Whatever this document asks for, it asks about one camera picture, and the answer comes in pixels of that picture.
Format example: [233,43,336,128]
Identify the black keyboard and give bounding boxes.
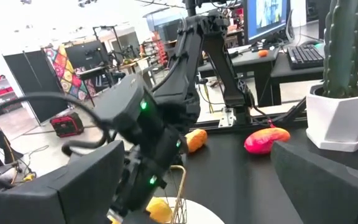
[286,43,325,70]

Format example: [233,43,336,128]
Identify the black aluminium table frame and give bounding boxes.
[193,96,312,133]

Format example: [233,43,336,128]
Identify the colourful patchwork quilt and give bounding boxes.
[44,44,96,101]

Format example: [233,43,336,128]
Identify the black table mat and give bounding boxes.
[154,124,358,224]

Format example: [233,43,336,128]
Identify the small orange fruit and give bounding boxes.
[185,129,208,154]

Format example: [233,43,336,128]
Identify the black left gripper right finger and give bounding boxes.
[270,141,358,224]

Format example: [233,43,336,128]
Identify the red orange mango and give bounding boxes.
[244,126,291,156]

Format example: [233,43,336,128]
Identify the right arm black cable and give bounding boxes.
[0,91,113,156]

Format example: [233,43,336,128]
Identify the yellow orange mango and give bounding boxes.
[109,197,173,224]

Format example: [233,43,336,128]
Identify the wire mesh basket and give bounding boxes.
[163,164,188,224]

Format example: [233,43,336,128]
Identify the white round plate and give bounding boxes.
[162,197,226,224]

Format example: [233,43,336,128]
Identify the dark switched-off monitor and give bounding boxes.
[65,40,110,71]

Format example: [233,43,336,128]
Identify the black partition panel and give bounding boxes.
[3,49,69,124]

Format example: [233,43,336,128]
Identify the black desk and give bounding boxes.
[270,52,358,106]
[197,46,281,108]

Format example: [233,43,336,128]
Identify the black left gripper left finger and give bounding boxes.
[0,139,126,224]

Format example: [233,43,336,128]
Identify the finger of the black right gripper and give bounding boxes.
[121,208,150,224]

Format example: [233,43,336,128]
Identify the green cactus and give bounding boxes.
[323,0,358,99]

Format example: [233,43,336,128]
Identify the lit computer monitor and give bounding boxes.
[242,0,291,45]

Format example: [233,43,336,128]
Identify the white faceted plant pot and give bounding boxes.
[305,80,358,153]

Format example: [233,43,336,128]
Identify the red and black toolbox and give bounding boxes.
[49,111,85,139]

